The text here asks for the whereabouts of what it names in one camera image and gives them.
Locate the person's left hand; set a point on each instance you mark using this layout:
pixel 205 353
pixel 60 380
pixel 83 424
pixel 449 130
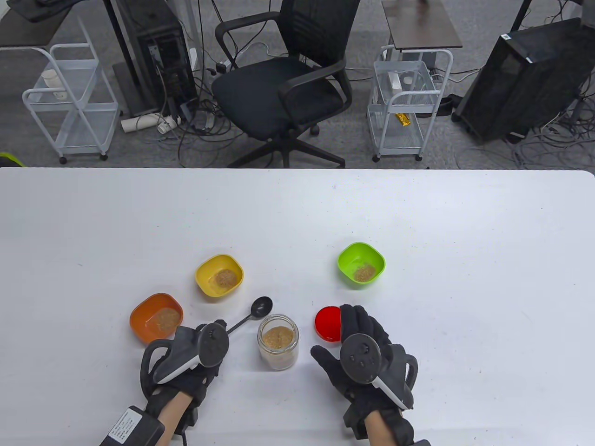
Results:
pixel 190 383

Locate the person's right hand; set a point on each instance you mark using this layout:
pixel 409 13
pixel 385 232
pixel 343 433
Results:
pixel 353 395

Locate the person's right thumb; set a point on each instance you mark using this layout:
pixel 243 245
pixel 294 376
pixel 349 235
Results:
pixel 324 358

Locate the person's left fingers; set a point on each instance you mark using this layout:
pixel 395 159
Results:
pixel 210 372

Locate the person's left forearm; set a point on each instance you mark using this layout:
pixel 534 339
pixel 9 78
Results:
pixel 174 411

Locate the person's right forearm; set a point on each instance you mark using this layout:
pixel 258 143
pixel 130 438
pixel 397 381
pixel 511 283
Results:
pixel 379 429

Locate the black controller on left hand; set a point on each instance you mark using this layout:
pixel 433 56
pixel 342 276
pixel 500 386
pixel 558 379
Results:
pixel 211 346

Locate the black controller on hand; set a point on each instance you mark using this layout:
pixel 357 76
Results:
pixel 360 357
pixel 211 346

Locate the red jar lid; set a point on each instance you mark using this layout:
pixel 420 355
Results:
pixel 327 324

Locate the black controller on right hand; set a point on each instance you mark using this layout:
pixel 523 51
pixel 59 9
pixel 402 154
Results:
pixel 360 357

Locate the glass jar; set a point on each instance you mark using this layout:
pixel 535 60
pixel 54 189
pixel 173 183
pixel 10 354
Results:
pixel 278 357

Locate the brown grains in jar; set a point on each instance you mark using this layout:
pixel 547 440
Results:
pixel 278 338

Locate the brown grains in orange bowl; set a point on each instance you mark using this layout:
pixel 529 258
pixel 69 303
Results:
pixel 166 318

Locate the black measuring spoon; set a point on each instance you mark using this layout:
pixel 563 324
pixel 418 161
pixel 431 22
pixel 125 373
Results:
pixel 261 306

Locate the orange bowl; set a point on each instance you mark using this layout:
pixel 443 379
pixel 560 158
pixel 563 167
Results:
pixel 142 320

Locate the brown grains in green bowl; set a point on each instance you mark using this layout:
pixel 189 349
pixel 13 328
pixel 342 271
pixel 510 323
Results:
pixel 365 273

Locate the brown grains in yellow bowl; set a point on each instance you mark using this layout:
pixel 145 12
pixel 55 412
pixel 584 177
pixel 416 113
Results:
pixel 225 278

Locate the yellow bowl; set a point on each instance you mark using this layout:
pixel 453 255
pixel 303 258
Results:
pixel 207 276

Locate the green bowl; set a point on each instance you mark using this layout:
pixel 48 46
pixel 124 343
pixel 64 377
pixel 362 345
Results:
pixel 353 255

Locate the gold snack packet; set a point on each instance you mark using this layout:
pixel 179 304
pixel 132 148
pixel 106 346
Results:
pixel 403 120

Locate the white cardboard tube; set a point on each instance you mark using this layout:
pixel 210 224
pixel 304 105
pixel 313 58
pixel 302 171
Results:
pixel 139 123

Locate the black office chair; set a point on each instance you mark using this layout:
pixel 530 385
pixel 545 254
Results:
pixel 274 93

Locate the white power strip in cart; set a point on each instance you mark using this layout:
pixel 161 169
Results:
pixel 395 81

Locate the yellow-green object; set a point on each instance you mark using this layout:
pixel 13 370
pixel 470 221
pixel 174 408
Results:
pixel 10 159

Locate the small white container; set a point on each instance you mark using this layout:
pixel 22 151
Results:
pixel 60 95

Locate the white cup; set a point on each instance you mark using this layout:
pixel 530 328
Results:
pixel 52 79

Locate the brown side desk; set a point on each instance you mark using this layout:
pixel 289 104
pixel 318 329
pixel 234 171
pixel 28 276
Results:
pixel 418 28

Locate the large black computer tower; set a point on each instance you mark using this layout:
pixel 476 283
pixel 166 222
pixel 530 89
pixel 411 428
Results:
pixel 525 79

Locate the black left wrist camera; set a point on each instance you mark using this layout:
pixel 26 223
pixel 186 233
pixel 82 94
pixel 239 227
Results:
pixel 132 427

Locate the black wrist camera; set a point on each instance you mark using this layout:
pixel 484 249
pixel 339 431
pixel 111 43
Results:
pixel 422 442
pixel 132 427

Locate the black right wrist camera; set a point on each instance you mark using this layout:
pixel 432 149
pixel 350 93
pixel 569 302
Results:
pixel 422 442

